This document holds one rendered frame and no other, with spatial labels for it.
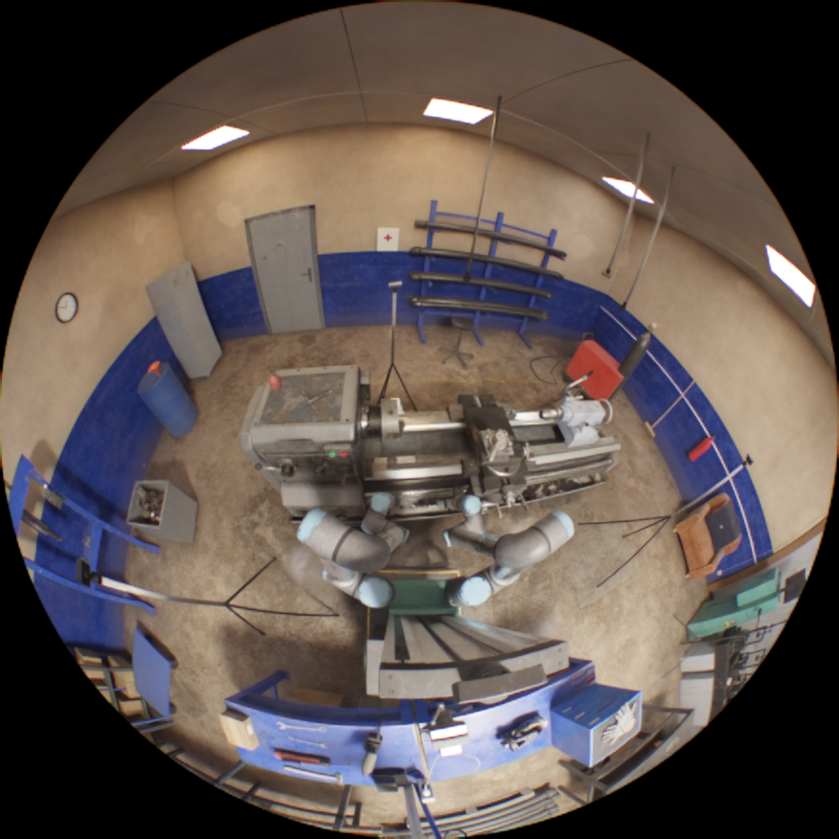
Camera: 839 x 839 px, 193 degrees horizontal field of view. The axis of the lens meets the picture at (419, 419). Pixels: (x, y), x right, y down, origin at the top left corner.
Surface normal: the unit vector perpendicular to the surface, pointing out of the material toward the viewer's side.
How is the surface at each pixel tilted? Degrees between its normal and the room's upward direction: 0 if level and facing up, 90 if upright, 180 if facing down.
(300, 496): 32
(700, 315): 90
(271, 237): 90
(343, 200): 90
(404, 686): 0
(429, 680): 0
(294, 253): 90
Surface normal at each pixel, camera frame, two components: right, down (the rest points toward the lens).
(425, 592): 0.09, -0.63
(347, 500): 0.14, -0.11
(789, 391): -0.99, 0.04
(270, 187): 0.12, 0.78
